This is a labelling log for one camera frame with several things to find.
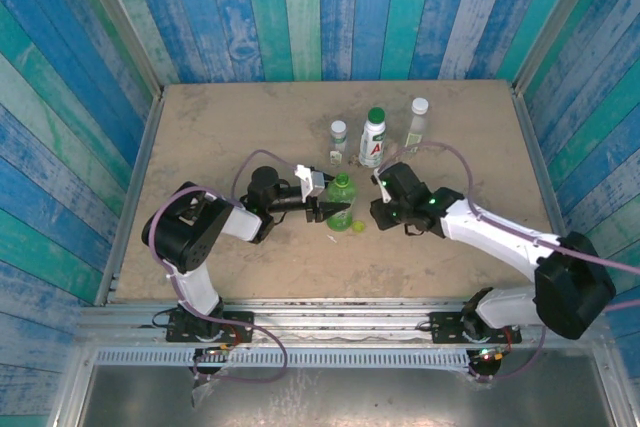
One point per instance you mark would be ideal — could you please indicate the green plastic bottle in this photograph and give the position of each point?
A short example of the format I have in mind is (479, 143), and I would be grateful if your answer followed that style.
(341, 192)

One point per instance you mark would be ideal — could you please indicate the yellow-green bottle cap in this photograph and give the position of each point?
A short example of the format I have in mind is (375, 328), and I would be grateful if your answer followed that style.
(358, 227)

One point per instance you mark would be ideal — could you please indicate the white bottle with red print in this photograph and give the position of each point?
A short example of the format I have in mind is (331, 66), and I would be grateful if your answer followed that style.
(372, 144)

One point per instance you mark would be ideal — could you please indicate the tall clear plastic bottle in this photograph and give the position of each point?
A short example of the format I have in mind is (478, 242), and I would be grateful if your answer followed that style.
(416, 127)

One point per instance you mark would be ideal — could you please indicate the short clear plastic bottle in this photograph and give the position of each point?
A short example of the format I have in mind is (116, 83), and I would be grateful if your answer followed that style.
(338, 139)

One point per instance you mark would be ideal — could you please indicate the white bottle cap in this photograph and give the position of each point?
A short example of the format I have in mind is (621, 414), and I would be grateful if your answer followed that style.
(420, 105)
(338, 126)

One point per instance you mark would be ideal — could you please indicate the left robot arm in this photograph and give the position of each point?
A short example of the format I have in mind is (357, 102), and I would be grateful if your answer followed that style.
(185, 237)

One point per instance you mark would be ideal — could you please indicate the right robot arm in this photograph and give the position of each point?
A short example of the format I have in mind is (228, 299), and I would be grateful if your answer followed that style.
(575, 282)

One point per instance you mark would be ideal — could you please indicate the small white scrap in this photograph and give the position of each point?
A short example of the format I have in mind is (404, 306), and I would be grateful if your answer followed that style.
(331, 238)

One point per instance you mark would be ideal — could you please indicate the small circuit board with LEDs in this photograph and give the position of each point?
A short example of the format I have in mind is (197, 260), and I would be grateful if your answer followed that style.
(492, 356)
(220, 348)

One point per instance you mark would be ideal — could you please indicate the steel sheet panel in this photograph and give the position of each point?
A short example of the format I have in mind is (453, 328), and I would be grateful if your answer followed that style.
(350, 397)

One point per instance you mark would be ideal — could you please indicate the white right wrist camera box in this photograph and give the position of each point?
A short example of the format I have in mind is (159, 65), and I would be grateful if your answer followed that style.
(385, 192)

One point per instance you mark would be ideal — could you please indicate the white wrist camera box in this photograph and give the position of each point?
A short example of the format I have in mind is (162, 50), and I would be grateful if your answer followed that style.
(314, 182)
(385, 192)

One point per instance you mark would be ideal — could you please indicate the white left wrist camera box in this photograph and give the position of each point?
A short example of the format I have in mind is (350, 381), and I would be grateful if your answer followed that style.
(314, 182)

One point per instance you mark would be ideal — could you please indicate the aluminium rail frame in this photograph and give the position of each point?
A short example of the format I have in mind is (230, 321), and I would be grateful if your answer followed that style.
(340, 319)

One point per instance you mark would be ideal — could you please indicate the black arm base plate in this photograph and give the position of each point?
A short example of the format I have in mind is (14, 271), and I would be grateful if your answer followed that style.
(240, 324)
(445, 327)

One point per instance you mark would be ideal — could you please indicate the aluminium table side rail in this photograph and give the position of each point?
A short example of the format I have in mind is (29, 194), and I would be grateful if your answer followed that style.
(127, 197)
(546, 172)

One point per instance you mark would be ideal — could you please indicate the aluminium corner post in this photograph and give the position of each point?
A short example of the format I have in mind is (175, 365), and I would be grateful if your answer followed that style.
(561, 17)
(117, 17)

